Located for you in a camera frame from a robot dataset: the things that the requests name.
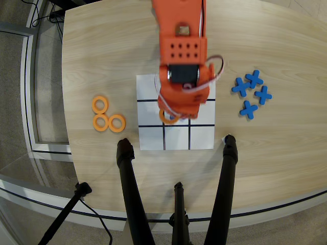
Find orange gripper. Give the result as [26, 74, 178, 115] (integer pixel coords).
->
[156, 83, 212, 121]

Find orange foam ring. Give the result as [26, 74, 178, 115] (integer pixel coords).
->
[91, 95, 109, 115]
[108, 114, 127, 133]
[92, 113, 109, 132]
[158, 108, 180, 126]

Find white tic-tac-toe grid paper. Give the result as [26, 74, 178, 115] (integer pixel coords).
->
[136, 73, 217, 151]

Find thick black tripod leg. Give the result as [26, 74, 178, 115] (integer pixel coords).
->
[203, 134, 239, 245]
[116, 138, 156, 245]

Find slim black stand pole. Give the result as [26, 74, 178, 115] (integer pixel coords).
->
[37, 182, 92, 245]

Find black floor cable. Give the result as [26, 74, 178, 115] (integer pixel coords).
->
[76, 198, 113, 245]

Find grey metal partition frame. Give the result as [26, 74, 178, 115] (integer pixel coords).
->
[0, 21, 74, 161]

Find black cables on carpet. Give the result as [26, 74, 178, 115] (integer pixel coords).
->
[30, 0, 65, 29]

